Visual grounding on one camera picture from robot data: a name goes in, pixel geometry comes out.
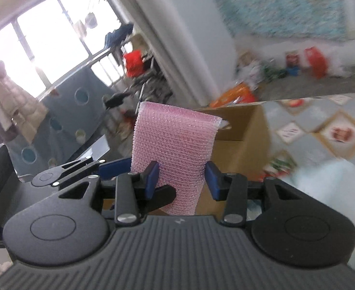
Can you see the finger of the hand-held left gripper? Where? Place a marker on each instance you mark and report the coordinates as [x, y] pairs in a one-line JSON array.
[[115, 168], [165, 195]]

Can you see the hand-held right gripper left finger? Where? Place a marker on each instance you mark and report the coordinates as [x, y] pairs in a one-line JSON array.
[[152, 179]]

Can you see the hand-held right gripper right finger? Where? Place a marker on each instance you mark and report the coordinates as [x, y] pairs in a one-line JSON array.
[[213, 181]]

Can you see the pink bubble wrap sheet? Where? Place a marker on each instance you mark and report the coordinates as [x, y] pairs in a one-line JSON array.
[[171, 145]]

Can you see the brown cardboard box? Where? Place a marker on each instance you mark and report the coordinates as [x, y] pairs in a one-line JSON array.
[[250, 148]]

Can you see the grey cloth with round patches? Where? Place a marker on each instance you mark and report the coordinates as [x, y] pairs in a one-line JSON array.
[[74, 117]]

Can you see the orange snack bag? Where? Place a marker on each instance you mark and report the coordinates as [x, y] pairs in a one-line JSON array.
[[235, 95]]

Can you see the pink padded coat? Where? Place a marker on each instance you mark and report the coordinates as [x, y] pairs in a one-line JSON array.
[[17, 102]]

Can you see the metal balcony railing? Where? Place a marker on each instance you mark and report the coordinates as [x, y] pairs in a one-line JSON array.
[[105, 63]]

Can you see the red plastic bag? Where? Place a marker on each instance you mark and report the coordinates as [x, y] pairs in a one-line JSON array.
[[133, 63]]

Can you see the patchwork printed bed sheet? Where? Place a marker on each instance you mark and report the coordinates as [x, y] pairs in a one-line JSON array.
[[322, 117]]

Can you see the dark blue hanging garment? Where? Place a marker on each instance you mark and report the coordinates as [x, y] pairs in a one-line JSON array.
[[118, 34]]

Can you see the red and blue carton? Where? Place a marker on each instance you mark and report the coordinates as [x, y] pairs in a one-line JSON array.
[[292, 62]]

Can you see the large window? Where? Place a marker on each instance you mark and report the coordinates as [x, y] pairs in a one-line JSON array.
[[44, 36]]

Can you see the red shopping bag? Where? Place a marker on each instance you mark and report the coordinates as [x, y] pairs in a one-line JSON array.
[[316, 62]]

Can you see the teal fluffy wall hanging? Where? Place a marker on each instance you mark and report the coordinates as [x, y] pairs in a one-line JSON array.
[[280, 3]]

